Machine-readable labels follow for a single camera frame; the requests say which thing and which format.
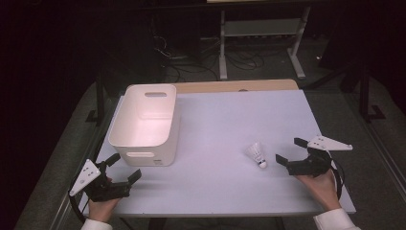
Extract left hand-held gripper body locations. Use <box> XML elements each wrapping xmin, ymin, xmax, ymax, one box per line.
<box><xmin>68</xmin><ymin>158</ymin><xmax>132</xmax><ymax>203</ymax></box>

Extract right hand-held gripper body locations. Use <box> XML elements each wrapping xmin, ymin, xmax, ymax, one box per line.
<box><xmin>285</xmin><ymin>134</ymin><xmax>354</xmax><ymax>179</ymax></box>

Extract white shuttlecock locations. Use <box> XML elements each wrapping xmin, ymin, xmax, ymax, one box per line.
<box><xmin>244</xmin><ymin>141</ymin><xmax>269</xmax><ymax>170</ymax></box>

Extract white plastic bin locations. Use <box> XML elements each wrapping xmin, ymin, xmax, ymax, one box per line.
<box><xmin>107</xmin><ymin>82</ymin><xmax>182</xmax><ymax>168</ymax></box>

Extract person's left hand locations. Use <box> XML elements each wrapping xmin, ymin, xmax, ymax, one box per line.
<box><xmin>87</xmin><ymin>177</ymin><xmax>122</xmax><ymax>223</ymax></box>

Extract person's right hand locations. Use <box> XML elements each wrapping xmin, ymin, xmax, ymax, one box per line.
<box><xmin>294</xmin><ymin>168</ymin><xmax>343</xmax><ymax>212</ymax></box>

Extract black metal stand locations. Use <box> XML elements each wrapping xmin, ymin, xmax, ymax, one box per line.
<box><xmin>358</xmin><ymin>62</ymin><xmax>387</xmax><ymax>124</ymax></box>
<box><xmin>84</xmin><ymin>74</ymin><xmax>106</xmax><ymax>127</ymax></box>

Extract wooden board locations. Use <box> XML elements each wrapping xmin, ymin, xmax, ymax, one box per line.
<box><xmin>173</xmin><ymin>79</ymin><xmax>300</xmax><ymax>95</ymax></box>

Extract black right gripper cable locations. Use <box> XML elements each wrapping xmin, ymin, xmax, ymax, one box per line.
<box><xmin>328</xmin><ymin>158</ymin><xmax>345</xmax><ymax>200</ymax></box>

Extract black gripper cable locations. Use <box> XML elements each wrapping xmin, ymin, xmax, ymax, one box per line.
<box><xmin>68</xmin><ymin>186</ymin><xmax>88</xmax><ymax>224</ymax></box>
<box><xmin>328</xmin><ymin>158</ymin><xmax>345</xmax><ymax>200</ymax></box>

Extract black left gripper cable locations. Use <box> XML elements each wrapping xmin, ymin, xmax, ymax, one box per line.
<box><xmin>68</xmin><ymin>186</ymin><xmax>88</xmax><ymax>224</ymax></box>

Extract metal frame rail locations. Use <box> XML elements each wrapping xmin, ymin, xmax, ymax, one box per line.
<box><xmin>362</xmin><ymin>123</ymin><xmax>406</xmax><ymax>196</ymax></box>

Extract black floor cables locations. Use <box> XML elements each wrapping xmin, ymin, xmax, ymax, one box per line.
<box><xmin>152</xmin><ymin>34</ymin><xmax>266</xmax><ymax>82</ymax></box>

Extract white metal desk frame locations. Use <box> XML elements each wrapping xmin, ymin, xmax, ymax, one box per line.
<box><xmin>217</xmin><ymin>5</ymin><xmax>311</xmax><ymax>81</ymax></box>

